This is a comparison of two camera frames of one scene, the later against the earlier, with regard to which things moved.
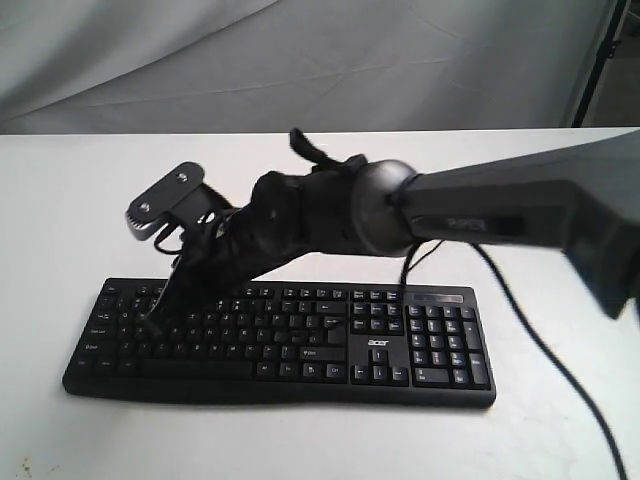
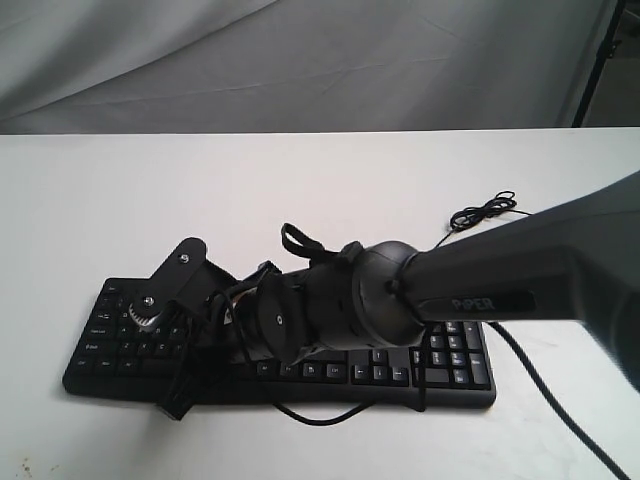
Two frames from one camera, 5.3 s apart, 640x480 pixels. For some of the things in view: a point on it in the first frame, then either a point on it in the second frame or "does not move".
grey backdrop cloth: (226, 66) does not move
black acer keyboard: (286, 342) does not move
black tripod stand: (606, 52) does not move
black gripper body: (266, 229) to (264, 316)
